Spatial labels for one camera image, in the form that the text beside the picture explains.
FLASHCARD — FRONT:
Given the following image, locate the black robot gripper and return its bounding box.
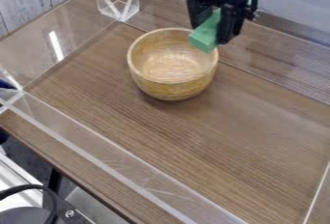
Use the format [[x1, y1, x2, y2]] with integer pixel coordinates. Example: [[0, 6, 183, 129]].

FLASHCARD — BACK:
[[187, 0, 259, 44]]

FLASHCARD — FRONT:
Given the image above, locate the green rectangular block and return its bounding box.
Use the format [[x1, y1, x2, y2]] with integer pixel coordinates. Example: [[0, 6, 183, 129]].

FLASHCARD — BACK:
[[188, 7, 220, 53]]

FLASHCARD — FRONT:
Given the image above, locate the brown wooden bowl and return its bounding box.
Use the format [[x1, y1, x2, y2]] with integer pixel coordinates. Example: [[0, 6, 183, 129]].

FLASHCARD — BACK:
[[127, 28, 219, 101]]

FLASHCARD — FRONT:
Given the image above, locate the clear acrylic front barrier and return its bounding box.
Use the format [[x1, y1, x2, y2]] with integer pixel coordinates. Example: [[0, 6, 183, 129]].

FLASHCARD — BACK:
[[0, 70, 247, 224]]

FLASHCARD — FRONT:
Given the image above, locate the black table leg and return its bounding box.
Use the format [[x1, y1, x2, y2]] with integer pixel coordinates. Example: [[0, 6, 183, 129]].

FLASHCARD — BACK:
[[48, 169, 63, 193]]

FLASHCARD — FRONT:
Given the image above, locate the clear acrylic corner bracket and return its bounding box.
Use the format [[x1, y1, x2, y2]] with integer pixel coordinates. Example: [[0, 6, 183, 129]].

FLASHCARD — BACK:
[[96, 0, 139, 22]]

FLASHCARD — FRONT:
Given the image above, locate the grey metal base plate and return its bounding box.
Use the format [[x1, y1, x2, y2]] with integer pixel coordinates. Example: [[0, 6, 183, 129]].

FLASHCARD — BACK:
[[41, 192, 95, 224]]

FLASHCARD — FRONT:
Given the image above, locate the black cable loop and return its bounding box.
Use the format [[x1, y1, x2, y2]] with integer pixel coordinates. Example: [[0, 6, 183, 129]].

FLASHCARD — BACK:
[[0, 183, 59, 224]]

